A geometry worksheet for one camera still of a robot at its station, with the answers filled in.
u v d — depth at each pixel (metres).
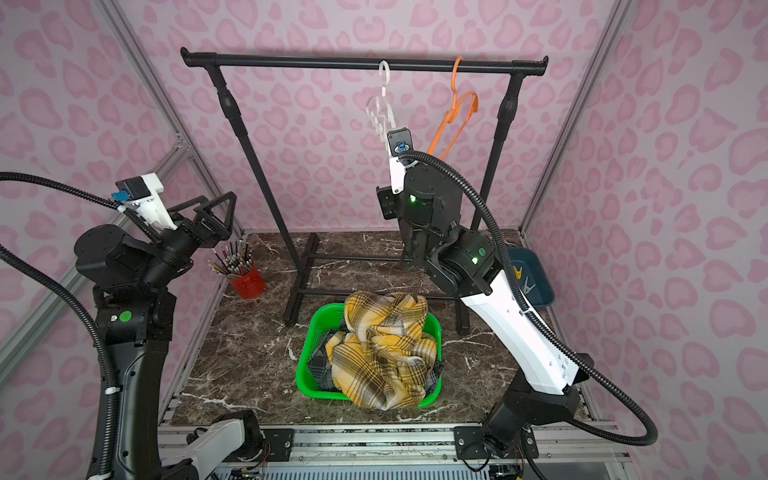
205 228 0.49
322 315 0.87
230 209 0.53
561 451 0.73
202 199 0.58
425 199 0.34
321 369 0.78
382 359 0.72
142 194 0.45
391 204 0.48
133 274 0.42
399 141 0.40
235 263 0.88
